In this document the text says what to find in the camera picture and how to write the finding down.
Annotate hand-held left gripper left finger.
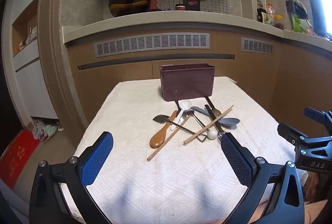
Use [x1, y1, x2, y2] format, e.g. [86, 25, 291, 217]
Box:
[30, 131, 114, 224]

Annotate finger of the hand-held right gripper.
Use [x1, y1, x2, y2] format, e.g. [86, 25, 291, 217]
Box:
[277, 123, 332, 149]
[305, 107, 332, 134]

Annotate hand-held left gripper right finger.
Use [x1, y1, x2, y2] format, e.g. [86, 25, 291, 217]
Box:
[221, 132, 305, 224]

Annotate blue-grey plastic spoon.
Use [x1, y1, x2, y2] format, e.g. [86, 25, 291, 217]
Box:
[191, 106, 240, 129]

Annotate wooden chopstick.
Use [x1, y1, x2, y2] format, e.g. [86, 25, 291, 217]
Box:
[183, 105, 234, 144]
[147, 120, 188, 161]

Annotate wooden spoon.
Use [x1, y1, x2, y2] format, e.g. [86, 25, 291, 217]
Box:
[150, 110, 179, 149]

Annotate white ceramic spoon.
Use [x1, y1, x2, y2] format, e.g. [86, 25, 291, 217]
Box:
[170, 100, 193, 132]

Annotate metal shovel-shaped spoon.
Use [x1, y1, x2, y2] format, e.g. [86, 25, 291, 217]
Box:
[153, 114, 208, 142]

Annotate brown plastic utensil holder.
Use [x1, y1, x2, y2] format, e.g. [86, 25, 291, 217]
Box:
[159, 64, 215, 102]

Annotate person's right hand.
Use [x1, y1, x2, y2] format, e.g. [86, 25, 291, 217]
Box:
[306, 171, 332, 201]

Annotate white round-headed metal spoon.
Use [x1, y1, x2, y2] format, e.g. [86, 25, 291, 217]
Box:
[193, 114, 217, 141]

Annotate pile of slippers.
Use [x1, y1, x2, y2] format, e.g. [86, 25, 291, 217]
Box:
[32, 121, 64, 143]

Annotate white textured towel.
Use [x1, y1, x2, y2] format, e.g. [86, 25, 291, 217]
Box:
[62, 76, 309, 224]

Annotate red floor mat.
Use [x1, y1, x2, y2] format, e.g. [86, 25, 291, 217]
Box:
[0, 129, 41, 190]

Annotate wooden kitchen cabinet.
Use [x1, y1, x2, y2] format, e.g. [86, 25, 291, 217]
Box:
[67, 23, 332, 142]

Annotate short grey vent grille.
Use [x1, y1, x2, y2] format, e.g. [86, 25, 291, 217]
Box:
[241, 38, 274, 54]

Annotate white shelf cabinet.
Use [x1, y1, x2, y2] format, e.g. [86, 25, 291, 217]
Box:
[11, 0, 59, 121]

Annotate green packet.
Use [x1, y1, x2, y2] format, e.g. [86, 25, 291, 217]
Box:
[293, 15, 308, 32]

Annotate jar with yellow lid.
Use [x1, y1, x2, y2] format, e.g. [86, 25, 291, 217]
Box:
[273, 15, 284, 30]

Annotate black storage rack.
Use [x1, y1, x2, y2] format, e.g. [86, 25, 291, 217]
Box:
[285, 0, 309, 20]

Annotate clear bottle with orange cap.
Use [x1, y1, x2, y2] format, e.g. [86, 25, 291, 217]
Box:
[266, 2, 275, 25]

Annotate window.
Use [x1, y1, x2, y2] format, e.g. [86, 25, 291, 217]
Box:
[308, 0, 332, 38]

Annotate long grey vent grille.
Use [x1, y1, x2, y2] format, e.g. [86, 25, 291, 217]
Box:
[94, 33, 210, 58]

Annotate beige kitchen countertop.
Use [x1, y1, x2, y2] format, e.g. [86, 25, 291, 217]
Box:
[62, 10, 332, 45]

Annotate metal spoon with black handle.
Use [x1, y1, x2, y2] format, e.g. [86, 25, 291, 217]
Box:
[206, 96, 224, 137]

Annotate wooden door frame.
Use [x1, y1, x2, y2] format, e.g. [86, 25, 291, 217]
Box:
[38, 0, 87, 139]

